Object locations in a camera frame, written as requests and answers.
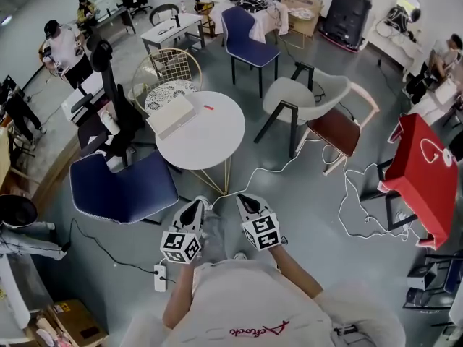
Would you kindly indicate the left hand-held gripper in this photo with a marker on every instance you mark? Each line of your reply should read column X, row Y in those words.
column 181, row 246

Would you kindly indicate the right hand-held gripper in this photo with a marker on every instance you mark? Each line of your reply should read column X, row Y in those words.
column 262, row 233

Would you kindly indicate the small red object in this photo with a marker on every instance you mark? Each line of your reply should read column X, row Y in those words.
column 208, row 107

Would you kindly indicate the person's right forearm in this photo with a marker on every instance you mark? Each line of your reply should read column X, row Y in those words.
column 293, row 269

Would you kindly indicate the person's left forearm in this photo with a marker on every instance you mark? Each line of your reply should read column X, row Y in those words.
column 177, row 295

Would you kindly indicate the person's white shoe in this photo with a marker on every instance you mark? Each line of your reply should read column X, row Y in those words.
column 239, row 256
column 204, row 201

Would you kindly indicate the person's grey trousers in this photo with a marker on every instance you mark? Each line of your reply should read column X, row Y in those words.
column 215, row 233

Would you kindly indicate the white power strip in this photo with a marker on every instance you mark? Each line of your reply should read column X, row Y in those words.
column 160, row 277

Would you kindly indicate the blue padded chair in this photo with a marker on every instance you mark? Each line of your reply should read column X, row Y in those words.
column 246, row 42
column 119, row 190

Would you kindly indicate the round white table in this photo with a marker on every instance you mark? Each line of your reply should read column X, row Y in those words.
column 213, row 136

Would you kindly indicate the person's white shirt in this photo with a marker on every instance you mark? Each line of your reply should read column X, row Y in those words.
column 253, row 302

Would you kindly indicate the cream flat box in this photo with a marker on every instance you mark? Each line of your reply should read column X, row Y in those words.
column 170, row 119

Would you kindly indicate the brown seat wooden chair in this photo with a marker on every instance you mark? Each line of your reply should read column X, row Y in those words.
column 336, row 130

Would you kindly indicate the white paper sheet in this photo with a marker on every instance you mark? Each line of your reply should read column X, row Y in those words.
column 93, row 140

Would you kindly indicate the grey armchair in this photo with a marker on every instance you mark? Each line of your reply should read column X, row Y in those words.
column 289, row 92

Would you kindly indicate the white bottle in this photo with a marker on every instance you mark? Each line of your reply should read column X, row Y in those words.
column 110, row 121

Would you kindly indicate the floral seat cushion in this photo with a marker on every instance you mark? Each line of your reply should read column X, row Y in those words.
column 170, row 92

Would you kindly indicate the black office chair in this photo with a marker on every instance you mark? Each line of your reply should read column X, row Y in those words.
column 115, row 96

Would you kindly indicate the brown cardboard box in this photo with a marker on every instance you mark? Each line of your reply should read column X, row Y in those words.
column 76, row 320

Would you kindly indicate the white low cabinet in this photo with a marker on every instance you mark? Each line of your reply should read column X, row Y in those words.
column 83, row 96

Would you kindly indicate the red paper bag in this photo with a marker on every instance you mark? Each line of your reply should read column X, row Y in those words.
column 423, row 168

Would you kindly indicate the white desk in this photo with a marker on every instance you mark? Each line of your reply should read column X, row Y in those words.
column 170, row 31

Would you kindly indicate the pink cloth table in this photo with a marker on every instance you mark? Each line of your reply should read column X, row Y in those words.
column 264, row 20

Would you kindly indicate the black metal shelf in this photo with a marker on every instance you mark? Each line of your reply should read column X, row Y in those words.
column 434, row 284

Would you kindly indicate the wooden trolley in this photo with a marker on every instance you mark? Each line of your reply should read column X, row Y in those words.
column 205, row 16

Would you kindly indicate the open cardboard box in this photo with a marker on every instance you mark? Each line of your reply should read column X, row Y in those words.
column 302, row 13

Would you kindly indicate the black round-back chair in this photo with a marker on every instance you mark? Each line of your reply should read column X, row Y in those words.
column 162, row 11

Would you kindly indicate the dark desk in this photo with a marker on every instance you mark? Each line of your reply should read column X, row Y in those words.
column 115, row 20

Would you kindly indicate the white vanity table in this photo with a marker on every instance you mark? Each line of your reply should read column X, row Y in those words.
column 398, row 49

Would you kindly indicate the tall black bin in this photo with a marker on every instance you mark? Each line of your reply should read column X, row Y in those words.
column 347, row 13

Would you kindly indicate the black bag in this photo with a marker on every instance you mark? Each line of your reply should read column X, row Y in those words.
column 396, row 18

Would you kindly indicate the round mirror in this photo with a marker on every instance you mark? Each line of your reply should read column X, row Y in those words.
column 408, row 4

